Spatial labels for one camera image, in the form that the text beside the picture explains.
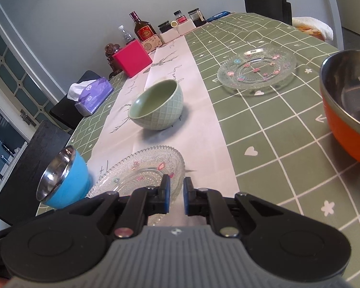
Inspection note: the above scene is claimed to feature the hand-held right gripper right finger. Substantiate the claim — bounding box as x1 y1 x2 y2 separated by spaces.
183 177 286 237

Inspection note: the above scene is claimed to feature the blue flat packet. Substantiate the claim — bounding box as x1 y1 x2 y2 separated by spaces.
206 11 230 22

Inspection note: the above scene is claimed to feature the glass panel door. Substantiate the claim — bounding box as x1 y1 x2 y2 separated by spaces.
0 6 66 126

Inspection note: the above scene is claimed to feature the purple tissue pack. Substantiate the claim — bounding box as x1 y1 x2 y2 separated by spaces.
66 77 114 117

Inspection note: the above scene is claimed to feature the white towel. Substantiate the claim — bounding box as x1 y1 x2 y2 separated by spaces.
292 16 334 41

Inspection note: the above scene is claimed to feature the amber liquor bottle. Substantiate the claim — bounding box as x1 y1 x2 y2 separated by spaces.
130 11 156 43

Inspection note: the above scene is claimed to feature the green ceramic bowl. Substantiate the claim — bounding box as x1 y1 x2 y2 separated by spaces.
128 79 184 131

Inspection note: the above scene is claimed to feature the black chair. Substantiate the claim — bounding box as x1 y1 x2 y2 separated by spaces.
49 70 101 129
243 0 292 24
0 120 72 225

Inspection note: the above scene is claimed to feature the blue steel-lined bowl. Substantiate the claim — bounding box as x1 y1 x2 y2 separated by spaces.
36 145 90 210

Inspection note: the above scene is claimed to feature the brown carved figurine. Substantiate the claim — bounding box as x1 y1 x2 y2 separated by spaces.
105 43 123 77

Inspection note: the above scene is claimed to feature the white deer print table runner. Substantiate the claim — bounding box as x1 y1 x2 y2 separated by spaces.
87 34 240 227

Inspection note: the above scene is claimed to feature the clear plastic water bottle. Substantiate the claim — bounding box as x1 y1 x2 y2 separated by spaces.
118 25 135 46

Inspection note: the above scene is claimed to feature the metal door handle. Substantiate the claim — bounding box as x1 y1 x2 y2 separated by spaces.
20 111 36 125

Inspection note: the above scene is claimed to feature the orange steel-lined bowl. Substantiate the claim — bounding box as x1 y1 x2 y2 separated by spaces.
319 49 360 168

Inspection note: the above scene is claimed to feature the green checked tablecloth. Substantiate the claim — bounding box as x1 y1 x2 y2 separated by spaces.
36 12 360 288

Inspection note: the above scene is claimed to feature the red label glass jar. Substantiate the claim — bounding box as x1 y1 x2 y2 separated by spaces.
173 10 188 24

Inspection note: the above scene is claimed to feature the clear glass flower plate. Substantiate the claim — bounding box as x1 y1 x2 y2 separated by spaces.
217 48 297 90
88 145 186 225

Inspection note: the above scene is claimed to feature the dark glass jar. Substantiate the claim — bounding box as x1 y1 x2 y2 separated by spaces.
188 8 207 27

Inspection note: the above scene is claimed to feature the pink square box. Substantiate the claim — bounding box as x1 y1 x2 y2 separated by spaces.
112 40 153 78

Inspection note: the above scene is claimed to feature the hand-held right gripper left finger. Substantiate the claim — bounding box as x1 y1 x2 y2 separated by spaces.
77 174 171 238

